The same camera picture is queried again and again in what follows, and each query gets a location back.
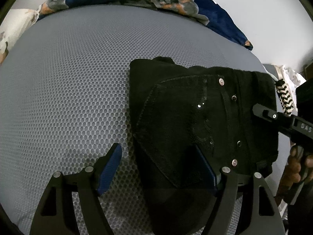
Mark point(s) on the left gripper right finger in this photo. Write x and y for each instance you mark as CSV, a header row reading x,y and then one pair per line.
x,y
258,214

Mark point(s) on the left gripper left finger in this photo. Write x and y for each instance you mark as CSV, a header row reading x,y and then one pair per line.
x,y
55,211

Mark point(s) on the black pants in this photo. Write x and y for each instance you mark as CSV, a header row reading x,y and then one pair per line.
x,y
185,119

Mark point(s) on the person's right forearm sleeve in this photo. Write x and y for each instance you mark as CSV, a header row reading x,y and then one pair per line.
x,y
298,196

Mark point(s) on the person's right hand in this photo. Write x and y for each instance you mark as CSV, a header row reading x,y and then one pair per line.
x,y
293,168

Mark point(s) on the black white striped cloth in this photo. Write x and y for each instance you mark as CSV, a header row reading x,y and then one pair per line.
x,y
284,97

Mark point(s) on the white patterned cloth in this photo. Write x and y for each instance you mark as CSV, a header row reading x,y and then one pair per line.
x,y
292,78

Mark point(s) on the grey mesh mattress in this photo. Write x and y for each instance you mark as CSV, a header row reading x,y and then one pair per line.
x,y
65,100

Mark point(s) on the white floral pillow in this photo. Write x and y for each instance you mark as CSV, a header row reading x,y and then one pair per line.
x,y
16,22

